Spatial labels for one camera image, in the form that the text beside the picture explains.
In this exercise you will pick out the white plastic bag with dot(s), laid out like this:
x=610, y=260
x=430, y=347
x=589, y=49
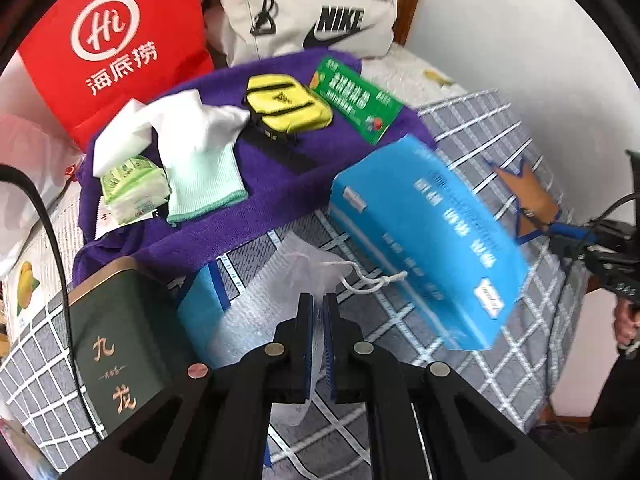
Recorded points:
x=30, y=160

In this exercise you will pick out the small green tissue pack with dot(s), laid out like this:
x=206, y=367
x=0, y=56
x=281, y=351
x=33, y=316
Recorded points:
x=132, y=185

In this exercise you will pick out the person's dark clothing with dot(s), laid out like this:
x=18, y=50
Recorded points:
x=615, y=410

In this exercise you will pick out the white card with red print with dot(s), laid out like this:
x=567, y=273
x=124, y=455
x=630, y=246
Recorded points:
x=102, y=222

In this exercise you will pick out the person's right hand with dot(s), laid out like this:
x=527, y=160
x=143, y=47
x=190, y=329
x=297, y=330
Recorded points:
x=626, y=325

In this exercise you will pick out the blue tissue pack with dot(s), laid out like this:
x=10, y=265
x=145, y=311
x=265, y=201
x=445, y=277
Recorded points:
x=425, y=240

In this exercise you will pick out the black strip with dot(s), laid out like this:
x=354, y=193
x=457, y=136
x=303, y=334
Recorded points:
x=280, y=151

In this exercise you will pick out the red shopping bag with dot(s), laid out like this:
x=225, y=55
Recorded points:
x=150, y=20

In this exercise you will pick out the white sponge block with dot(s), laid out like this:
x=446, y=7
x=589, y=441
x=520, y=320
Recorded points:
x=117, y=140

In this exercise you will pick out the white glove with mint cuff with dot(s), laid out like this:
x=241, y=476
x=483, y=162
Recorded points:
x=200, y=175

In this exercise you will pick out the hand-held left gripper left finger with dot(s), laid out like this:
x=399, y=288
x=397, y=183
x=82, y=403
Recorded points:
x=309, y=355

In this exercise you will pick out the green medicine box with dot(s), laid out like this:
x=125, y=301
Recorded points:
x=355, y=97

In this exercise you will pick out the purple towel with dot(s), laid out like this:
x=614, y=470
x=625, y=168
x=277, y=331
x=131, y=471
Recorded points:
x=280, y=200

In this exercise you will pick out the dark green tin box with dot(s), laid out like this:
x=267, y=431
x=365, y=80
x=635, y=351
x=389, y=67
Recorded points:
x=125, y=340

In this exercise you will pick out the yellow zip pouch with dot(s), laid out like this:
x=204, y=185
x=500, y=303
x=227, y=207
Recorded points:
x=285, y=105

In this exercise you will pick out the wooden headboard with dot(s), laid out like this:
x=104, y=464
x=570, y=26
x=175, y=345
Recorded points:
x=410, y=0

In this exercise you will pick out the grey grid blanket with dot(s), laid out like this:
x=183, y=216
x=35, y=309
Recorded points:
x=450, y=385

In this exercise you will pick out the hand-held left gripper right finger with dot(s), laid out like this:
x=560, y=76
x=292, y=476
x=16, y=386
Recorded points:
x=329, y=355

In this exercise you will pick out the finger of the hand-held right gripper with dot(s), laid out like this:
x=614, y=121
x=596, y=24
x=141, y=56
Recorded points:
x=570, y=232
x=575, y=251

